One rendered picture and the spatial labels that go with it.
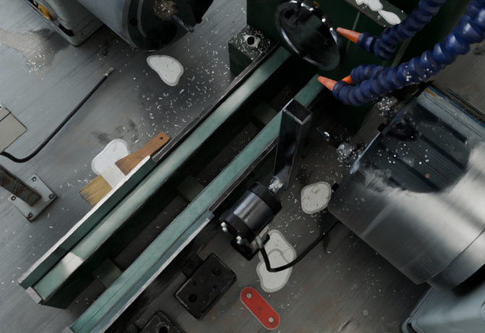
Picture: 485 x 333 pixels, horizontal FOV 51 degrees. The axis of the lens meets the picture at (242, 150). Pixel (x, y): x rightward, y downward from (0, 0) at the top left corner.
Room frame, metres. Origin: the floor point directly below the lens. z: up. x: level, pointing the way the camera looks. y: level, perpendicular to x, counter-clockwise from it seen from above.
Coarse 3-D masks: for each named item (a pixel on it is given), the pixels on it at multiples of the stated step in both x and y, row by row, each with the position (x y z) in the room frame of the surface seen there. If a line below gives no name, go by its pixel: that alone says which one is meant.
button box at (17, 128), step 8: (0, 104) 0.35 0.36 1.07; (0, 112) 0.33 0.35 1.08; (8, 112) 0.33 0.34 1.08; (0, 120) 0.32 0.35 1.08; (8, 120) 0.32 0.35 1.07; (16, 120) 0.33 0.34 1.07; (0, 128) 0.31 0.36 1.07; (8, 128) 0.31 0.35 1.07; (16, 128) 0.32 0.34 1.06; (24, 128) 0.32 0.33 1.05; (0, 136) 0.30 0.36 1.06; (8, 136) 0.30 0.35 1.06; (16, 136) 0.31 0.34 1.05; (0, 144) 0.29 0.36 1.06; (8, 144) 0.29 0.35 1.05; (0, 152) 0.28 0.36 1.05
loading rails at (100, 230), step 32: (256, 64) 0.49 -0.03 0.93; (288, 64) 0.51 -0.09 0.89; (224, 96) 0.43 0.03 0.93; (256, 96) 0.45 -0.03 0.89; (320, 96) 0.42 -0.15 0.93; (192, 128) 0.37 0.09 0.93; (224, 128) 0.38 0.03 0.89; (160, 160) 0.31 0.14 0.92; (192, 160) 0.32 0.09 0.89; (256, 160) 0.30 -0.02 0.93; (128, 192) 0.25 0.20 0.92; (160, 192) 0.26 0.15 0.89; (192, 192) 0.27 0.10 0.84; (224, 192) 0.25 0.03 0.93; (96, 224) 0.20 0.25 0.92; (128, 224) 0.21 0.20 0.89; (192, 224) 0.20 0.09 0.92; (64, 256) 0.15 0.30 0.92; (96, 256) 0.15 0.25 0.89; (160, 256) 0.14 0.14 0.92; (192, 256) 0.16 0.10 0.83; (32, 288) 0.10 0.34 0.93; (64, 288) 0.10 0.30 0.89; (128, 288) 0.09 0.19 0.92; (160, 288) 0.10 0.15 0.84; (96, 320) 0.05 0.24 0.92; (128, 320) 0.05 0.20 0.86
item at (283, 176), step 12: (288, 108) 0.24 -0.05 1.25; (300, 108) 0.24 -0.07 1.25; (288, 120) 0.24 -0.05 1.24; (300, 120) 0.23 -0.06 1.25; (288, 132) 0.23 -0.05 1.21; (300, 132) 0.22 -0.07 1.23; (288, 144) 0.23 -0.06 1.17; (300, 144) 0.23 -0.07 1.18; (276, 156) 0.24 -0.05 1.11; (288, 156) 0.23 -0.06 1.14; (300, 156) 0.23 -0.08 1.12; (276, 168) 0.24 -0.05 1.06; (288, 168) 0.23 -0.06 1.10; (276, 180) 0.23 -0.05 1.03; (288, 180) 0.22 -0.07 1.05
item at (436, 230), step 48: (432, 96) 0.30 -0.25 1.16; (336, 144) 0.27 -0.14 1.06; (384, 144) 0.24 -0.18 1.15; (432, 144) 0.23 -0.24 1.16; (480, 144) 0.23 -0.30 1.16; (336, 192) 0.20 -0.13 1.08; (384, 192) 0.18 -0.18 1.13; (432, 192) 0.17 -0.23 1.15; (480, 192) 0.17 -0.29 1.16; (384, 240) 0.13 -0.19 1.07; (432, 240) 0.12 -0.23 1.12; (480, 240) 0.11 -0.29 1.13
